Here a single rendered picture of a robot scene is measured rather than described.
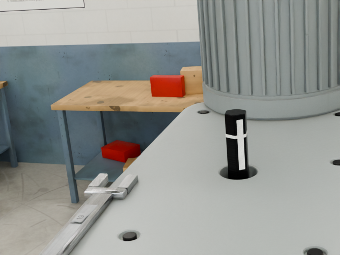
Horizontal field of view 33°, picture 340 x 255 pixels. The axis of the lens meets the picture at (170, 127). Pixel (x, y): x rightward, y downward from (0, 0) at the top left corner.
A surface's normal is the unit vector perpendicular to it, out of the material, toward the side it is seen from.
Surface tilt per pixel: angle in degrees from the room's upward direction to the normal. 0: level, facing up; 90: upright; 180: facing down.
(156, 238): 0
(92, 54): 90
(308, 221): 0
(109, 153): 90
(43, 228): 0
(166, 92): 90
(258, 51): 90
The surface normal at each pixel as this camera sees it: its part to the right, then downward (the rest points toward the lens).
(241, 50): -0.54, 0.32
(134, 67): -0.32, 0.33
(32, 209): -0.09, -0.94
